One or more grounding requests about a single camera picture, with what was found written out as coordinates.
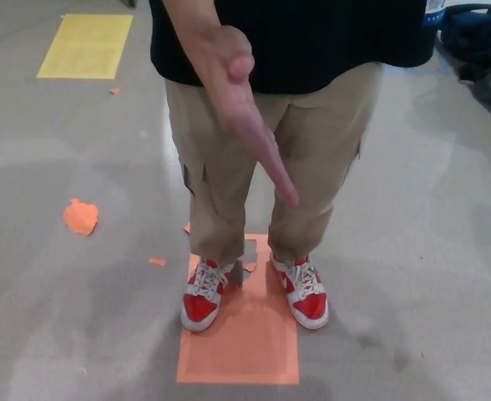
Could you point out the person's bare right hand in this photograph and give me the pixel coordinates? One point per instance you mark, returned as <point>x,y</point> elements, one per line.
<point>235,104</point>

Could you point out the person's bare right forearm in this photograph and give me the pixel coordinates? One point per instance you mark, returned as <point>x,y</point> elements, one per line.
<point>183,16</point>

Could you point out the person's right red white sneaker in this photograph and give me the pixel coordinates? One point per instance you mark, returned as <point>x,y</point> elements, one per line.
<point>200,307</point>

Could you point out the person's red white sneaker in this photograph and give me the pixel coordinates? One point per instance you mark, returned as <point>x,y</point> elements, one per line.
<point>308,305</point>
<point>200,307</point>

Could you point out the person's left red white sneaker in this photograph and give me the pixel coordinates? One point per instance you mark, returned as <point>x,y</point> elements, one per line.
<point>308,305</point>

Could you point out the khaki cargo trousers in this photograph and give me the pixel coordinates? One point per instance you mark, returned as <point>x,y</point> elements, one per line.
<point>325,158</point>

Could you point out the black t-shirt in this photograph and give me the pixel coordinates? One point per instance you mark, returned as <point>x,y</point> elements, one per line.
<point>320,42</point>

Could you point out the tiny orange paper scrap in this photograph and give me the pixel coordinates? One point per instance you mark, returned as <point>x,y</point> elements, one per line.
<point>115,90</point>

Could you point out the torn orange paper corner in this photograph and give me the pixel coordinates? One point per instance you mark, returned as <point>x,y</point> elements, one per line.
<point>187,228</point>

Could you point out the yellow paper sheet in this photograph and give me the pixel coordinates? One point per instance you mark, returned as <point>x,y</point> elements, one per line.
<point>84,46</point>

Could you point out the small orange paper strip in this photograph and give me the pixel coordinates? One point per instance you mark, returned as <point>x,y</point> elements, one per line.
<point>157,262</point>

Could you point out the crumpled orange paper piece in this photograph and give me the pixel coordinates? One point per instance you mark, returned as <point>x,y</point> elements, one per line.
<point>80,217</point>

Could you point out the clear bottle with blue label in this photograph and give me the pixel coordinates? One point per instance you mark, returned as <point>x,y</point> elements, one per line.
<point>434,10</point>

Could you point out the large orange paper sheet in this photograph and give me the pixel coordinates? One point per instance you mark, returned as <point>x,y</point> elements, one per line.
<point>245,346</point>

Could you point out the dark blue bag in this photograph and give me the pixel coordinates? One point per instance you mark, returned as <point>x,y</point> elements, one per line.
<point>475,37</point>

